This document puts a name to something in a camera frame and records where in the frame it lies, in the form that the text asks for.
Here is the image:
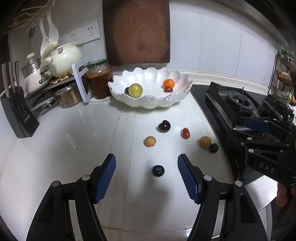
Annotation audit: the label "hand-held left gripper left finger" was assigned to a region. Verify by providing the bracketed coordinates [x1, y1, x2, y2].
[26, 153, 116, 241]

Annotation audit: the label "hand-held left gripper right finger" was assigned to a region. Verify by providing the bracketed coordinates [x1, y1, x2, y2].
[177, 153, 272, 241]

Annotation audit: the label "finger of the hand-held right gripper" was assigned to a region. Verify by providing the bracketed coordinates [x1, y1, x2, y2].
[244, 117, 296, 142]
[227, 128, 287, 151]

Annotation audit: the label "tan longan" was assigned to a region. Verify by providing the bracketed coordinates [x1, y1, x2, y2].
[199, 136, 212, 148]
[144, 136, 157, 147]

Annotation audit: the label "green apple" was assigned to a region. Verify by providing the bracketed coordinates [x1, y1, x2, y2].
[129, 83, 143, 97]

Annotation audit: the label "white scalloped bowl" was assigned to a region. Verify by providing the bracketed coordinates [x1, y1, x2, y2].
[107, 67, 193, 109]

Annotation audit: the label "person's right hand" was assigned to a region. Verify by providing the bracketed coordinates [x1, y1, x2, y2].
[276, 183, 290, 207]

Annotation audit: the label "black gas stove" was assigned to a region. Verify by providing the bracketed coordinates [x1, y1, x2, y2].
[191, 81, 296, 180]

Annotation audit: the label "steel stock pot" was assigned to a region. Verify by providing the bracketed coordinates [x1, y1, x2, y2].
[54, 85, 83, 108]

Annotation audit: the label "steel pan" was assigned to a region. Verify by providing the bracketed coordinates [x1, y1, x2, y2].
[30, 96, 58, 112]

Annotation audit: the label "glass jar of red sauce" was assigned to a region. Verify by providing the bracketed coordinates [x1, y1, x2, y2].
[86, 59, 114, 100]

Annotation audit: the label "white corner shelf rack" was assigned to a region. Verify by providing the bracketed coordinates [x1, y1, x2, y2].
[25, 58, 93, 109]

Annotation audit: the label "black knife block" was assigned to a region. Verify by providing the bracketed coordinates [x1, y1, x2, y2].
[0, 86, 40, 139]

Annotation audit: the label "woven trivet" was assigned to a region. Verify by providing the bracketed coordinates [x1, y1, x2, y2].
[51, 73, 74, 84]

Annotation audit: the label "cream lidded casserole pot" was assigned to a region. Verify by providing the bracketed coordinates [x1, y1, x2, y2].
[47, 42, 83, 78]

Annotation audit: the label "steel pot with lid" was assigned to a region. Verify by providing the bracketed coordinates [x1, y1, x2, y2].
[21, 53, 42, 77]

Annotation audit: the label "white plastic spoon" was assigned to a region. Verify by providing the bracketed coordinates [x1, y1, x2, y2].
[46, 15, 60, 45]
[38, 17, 51, 57]

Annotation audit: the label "brown wooden cutting board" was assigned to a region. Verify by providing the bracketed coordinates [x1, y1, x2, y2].
[102, 0, 171, 66]

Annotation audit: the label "black wire spice rack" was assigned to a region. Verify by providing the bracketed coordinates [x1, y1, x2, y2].
[268, 47, 296, 102]

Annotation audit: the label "steel handled knife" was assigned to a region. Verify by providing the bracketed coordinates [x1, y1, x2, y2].
[14, 61, 23, 87]
[2, 64, 11, 98]
[8, 61, 17, 90]

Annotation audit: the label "white wall socket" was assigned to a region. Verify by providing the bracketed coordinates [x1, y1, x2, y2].
[59, 30, 80, 47]
[81, 20, 100, 43]

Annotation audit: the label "black handled scissors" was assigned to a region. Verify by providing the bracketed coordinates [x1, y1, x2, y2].
[28, 27, 36, 50]

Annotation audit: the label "wall rack with wooden boards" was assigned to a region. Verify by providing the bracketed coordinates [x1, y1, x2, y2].
[3, 0, 56, 35]

